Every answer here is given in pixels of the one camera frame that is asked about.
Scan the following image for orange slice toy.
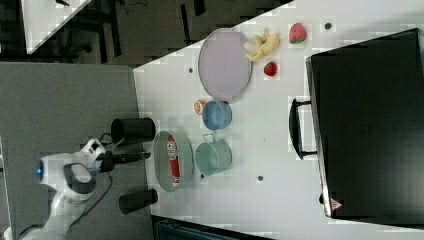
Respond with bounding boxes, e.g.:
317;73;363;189
194;99;206;115

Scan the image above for green oval strainer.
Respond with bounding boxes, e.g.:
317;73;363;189
153;131;194;192

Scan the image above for green slotted spatula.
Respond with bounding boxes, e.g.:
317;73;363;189
111;138;125;154

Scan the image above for black toaster oven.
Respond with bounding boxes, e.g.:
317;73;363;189
305;28;424;229

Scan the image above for white side table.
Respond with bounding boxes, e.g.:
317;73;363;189
20;0;92;54

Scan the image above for blue bowl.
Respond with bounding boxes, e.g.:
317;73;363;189
202;101;232;131

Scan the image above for black cylinder cup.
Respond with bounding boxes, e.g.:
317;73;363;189
119;189;158;214

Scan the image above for black round pot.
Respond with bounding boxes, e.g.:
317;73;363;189
111;118;156;145

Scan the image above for red plush ketchup bottle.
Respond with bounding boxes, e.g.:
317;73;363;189
167;135;180;188

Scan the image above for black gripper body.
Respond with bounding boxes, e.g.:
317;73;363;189
100;151;151;173

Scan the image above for pink strawberry toy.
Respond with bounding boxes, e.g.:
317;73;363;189
289;23;307;44

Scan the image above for red strawberry toy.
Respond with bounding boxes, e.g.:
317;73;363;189
264;62;278;76

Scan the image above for peeled banana toy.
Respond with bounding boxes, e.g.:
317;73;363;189
244;27;280;62

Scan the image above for green metal mug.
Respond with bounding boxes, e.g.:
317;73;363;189
195;133;232;176

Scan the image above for large purple plate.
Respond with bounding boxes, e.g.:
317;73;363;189
198;28;252;102

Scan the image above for blue metal frame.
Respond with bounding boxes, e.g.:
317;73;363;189
151;215;271;240

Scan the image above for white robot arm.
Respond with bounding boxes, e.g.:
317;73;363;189
19;138;150;240

